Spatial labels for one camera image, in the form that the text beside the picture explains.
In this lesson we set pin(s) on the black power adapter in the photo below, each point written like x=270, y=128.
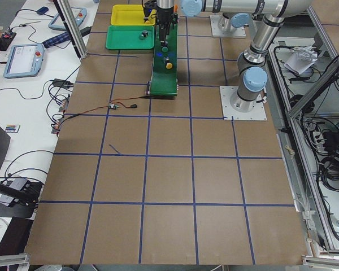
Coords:
x=85, y=31

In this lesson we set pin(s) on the teach pendant near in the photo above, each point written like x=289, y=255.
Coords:
x=24, y=61

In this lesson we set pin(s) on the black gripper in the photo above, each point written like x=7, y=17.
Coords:
x=164, y=18

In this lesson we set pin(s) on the green plastic tray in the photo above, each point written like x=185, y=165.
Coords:
x=126, y=37

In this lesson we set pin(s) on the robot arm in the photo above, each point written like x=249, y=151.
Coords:
x=237, y=20
x=275, y=12

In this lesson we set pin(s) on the aluminium frame post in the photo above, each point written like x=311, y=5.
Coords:
x=65, y=12

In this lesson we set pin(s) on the blue checkered umbrella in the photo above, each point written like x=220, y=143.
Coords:
x=56, y=40

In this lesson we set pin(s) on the green conveyor belt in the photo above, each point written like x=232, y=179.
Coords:
x=163, y=81

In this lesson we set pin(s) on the small circuit board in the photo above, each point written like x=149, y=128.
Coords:
x=113, y=106

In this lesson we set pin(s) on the yellow plastic tray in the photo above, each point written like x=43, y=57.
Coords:
x=130, y=15

